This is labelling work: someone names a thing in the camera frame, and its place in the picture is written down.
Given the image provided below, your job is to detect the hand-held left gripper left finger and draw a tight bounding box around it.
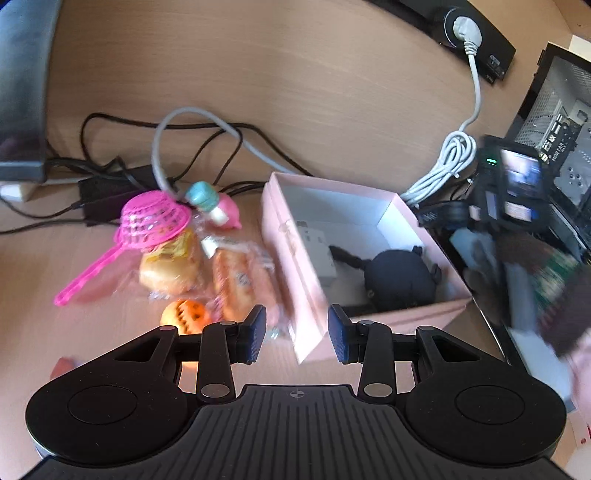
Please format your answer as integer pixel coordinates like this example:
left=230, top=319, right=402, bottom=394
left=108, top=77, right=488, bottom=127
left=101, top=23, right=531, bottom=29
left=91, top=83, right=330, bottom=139
left=113, top=305, right=267, bottom=401

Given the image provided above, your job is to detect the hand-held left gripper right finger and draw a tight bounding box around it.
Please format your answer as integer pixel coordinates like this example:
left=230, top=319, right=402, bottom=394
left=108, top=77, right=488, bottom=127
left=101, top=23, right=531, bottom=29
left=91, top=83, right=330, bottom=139
left=327, top=304, right=483, bottom=400

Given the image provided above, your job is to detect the pink cardboard box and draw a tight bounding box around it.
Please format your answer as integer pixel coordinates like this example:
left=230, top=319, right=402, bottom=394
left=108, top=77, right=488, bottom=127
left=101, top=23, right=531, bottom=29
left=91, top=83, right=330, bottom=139
left=261, top=172, right=474, bottom=365

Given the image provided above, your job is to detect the long bread packet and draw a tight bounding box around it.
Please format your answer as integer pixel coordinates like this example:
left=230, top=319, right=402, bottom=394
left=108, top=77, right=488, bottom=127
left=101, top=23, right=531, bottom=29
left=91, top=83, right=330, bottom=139
left=203, top=235, right=282, bottom=324

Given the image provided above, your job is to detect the orange toy ball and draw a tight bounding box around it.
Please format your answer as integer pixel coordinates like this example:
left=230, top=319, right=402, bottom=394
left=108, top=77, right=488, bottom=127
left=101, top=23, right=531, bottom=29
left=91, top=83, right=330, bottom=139
left=160, top=299, right=211, bottom=334

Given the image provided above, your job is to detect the round bread packet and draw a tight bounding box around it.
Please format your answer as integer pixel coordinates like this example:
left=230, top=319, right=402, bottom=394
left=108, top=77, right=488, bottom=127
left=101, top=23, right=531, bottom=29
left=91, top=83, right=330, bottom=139
left=139, top=228, right=206, bottom=296

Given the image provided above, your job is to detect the pink squishy toy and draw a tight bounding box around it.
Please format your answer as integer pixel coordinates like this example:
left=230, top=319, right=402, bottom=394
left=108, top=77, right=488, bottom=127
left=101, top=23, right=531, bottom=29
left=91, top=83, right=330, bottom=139
left=216, top=193, right=243, bottom=230

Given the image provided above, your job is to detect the teal capped toy bottle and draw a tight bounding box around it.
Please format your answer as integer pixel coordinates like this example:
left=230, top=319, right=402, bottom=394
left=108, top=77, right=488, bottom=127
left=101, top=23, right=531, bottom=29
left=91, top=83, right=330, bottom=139
left=185, top=181, right=232, bottom=227

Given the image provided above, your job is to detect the pink plastic strainer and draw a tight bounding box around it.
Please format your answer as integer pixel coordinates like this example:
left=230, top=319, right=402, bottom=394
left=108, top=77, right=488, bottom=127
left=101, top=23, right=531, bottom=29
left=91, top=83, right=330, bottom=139
left=53, top=191, right=192, bottom=308

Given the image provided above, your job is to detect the black plush toy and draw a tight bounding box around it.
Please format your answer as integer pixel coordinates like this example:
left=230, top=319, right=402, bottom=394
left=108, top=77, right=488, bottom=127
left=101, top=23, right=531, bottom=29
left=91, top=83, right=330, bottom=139
left=329, top=244, right=443, bottom=311

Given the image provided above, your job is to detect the small white box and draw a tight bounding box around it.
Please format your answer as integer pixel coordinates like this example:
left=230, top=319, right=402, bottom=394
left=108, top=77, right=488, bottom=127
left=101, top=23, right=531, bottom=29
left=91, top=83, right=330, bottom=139
left=295, top=220, right=340, bottom=287

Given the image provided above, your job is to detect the black mesh computer case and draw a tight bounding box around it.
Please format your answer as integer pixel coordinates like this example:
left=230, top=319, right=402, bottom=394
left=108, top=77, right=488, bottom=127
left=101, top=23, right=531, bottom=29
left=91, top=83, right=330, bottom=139
left=503, top=41, right=591, bottom=259

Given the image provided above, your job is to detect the black power strip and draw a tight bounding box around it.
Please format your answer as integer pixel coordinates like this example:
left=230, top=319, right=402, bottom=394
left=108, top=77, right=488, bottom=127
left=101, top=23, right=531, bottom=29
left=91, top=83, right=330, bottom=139
left=365, top=0, right=517, bottom=86

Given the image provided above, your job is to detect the small red object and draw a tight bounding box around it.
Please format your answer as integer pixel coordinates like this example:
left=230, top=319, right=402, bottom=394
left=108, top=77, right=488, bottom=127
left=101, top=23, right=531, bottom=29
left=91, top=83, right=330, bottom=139
left=50, top=357, right=77, bottom=379

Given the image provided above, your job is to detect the black power adapter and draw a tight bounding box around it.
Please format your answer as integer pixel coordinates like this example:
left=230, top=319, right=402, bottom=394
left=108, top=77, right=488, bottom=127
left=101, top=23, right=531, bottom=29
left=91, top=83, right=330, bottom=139
left=78, top=165, right=176, bottom=227

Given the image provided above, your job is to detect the white power strip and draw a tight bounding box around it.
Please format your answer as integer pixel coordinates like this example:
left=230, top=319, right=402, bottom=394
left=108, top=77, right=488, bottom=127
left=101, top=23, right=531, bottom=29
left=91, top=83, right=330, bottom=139
left=0, top=182, right=47, bottom=202

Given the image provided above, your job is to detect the dark curved monitor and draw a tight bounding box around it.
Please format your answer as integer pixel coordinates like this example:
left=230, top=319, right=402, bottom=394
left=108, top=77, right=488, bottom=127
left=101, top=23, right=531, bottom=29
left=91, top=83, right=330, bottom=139
left=0, top=0, right=63, bottom=183

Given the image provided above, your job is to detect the white plug cable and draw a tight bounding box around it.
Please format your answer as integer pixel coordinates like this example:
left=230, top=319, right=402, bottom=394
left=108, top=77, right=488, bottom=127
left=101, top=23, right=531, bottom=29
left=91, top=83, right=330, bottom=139
left=399, top=14, right=484, bottom=206

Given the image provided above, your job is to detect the grey cable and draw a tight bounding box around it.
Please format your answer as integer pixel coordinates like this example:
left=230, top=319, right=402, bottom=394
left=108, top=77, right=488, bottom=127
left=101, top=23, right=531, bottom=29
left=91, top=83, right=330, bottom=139
left=151, top=107, right=296, bottom=204

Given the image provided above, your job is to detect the black cable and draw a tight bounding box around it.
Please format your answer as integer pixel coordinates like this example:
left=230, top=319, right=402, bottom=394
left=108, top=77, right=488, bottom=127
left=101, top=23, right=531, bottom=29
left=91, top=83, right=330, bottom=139
left=0, top=113, right=315, bottom=234

